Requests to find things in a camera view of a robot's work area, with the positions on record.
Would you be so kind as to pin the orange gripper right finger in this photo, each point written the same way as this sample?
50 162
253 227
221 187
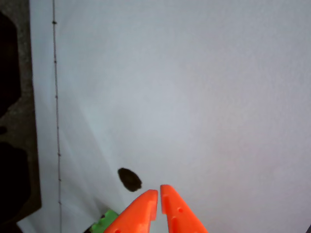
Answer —
177 213

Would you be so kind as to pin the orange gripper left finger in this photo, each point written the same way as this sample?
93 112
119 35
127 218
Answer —
138 213

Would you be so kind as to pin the green block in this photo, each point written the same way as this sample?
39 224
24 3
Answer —
105 222

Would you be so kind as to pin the black dot mark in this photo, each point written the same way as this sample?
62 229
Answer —
130 180

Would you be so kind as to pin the black foam tray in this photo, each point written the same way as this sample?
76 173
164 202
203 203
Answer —
14 121

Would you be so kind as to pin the white paper sheet with frame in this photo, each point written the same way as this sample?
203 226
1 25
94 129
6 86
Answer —
182 97

